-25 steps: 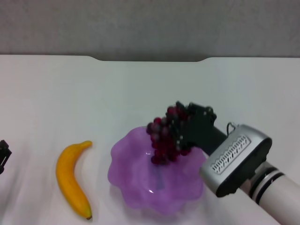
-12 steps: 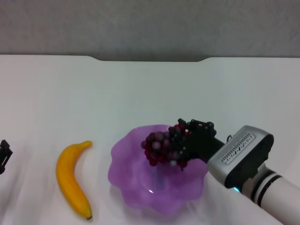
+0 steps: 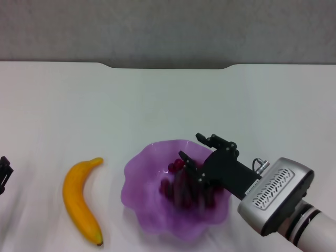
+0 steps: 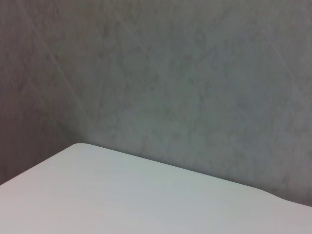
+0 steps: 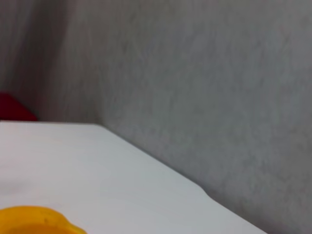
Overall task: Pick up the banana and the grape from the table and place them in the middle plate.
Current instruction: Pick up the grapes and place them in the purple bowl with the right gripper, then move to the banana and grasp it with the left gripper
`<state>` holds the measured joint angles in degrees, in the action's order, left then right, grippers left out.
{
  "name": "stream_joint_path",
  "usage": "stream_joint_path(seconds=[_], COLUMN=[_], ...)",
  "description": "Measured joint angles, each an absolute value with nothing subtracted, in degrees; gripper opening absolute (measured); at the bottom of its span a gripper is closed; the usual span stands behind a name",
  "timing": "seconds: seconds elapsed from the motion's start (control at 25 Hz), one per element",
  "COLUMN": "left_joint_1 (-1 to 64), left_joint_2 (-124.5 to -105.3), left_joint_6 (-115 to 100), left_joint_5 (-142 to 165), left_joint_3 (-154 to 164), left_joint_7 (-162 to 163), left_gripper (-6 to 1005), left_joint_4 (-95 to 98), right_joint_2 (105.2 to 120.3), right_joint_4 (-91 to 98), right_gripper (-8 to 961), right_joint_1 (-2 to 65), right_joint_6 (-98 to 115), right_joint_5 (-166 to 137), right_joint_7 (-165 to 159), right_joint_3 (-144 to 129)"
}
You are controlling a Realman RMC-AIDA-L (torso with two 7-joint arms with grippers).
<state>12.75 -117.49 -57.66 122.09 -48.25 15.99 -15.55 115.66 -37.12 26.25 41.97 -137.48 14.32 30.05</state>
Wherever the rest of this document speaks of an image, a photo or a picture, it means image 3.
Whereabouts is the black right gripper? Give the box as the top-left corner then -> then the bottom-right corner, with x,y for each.
178,133 -> 261,199

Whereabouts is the dark red grape bunch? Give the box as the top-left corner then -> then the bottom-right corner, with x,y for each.
159,158 -> 219,211

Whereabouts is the yellow banana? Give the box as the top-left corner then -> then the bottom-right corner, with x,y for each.
62,157 -> 104,247

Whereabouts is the purple wavy plastic bowl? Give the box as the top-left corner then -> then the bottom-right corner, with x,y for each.
120,139 -> 233,244

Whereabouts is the right wrist cable with plug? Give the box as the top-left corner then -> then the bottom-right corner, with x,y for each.
252,157 -> 269,174

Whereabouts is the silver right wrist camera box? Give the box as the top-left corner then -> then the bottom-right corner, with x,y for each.
237,156 -> 315,237

